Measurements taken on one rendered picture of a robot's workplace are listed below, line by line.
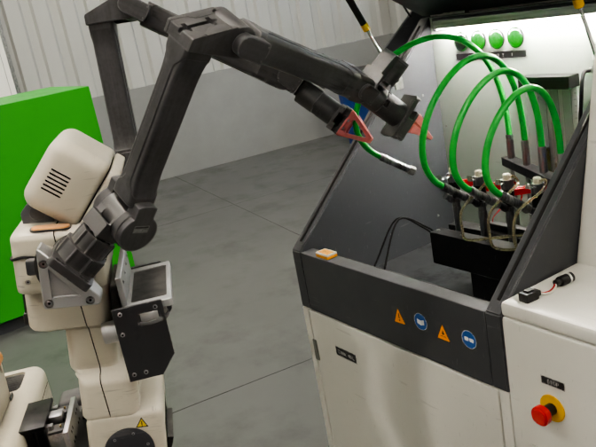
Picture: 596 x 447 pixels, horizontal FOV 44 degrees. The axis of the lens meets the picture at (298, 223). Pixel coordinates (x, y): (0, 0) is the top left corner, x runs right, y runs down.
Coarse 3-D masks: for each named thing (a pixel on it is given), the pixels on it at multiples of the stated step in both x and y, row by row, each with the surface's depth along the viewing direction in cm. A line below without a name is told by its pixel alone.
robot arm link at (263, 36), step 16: (256, 32) 124; (272, 32) 129; (240, 48) 119; (256, 48) 121; (272, 48) 127; (288, 48) 130; (304, 48) 135; (272, 64) 130; (288, 64) 133; (304, 64) 135; (320, 64) 138; (336, 64) 142; (320, 80) 141; (336, 80) 144; (352, 80) 146; (368, 80) 149; (352, 96) 149
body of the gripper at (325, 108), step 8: (320, 96) 171; (328, 96) 172; (320, 104) 171; (328, 104) 171; (336, 104) 171; (312, 112) 173; (320, 112) 171; (328, 112) 170; (336, 112) 168; (328, 120) 171; (336, 120) 172; (328, 128) 169
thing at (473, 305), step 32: (320, 288) 185; (352, 288) 173; (384, 288) 162; (416, 288) 153; (448, 288) 151; (352, 320) 177; (384, 320) 166; (448, 320) 147; (480, 320) 139; (416, 352) 159; (448, 352) 150; (480, 352) 142
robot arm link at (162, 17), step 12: (120, 0) 161; (132, 0) 162; (132, 12) 162; (144, 12) 162; (156, 12) 165; (168, 12) 166; (144, 24) 165; (156, 24) 166; (168, 36) 167; (228, 60) 169; (240, 60) 169; (252, 72) 169; (264, 72) 169; (276, 72) 169; (276, 84) 169
